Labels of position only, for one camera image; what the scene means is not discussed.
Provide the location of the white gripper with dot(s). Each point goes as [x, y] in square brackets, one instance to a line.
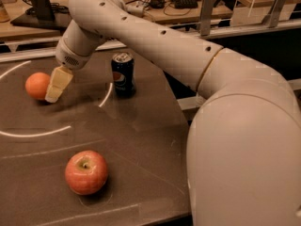
[70, 57]

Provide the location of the orange fruit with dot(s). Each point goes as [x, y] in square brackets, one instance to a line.
[36, 85]

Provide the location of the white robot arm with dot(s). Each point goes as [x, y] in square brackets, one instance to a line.
[243, 149]

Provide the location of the red apple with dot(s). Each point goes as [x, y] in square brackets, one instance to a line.
[86, 172]

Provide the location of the blue Pepsi can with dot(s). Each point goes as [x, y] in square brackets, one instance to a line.
[122, 65]

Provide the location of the black monitor stand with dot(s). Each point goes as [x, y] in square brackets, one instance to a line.
[43, 16]

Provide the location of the black power adapter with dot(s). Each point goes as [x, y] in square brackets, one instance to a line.
[185, 3]

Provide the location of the metal rail bar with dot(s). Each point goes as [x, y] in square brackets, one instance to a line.
[280, 43]

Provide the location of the middle metal bracket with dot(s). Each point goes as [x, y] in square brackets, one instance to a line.
[205, 17]

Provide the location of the metal bracket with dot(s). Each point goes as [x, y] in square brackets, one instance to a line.
[205, 17]
[271, 19]

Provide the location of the right metal bracket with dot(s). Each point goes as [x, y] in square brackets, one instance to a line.
[271, 19]

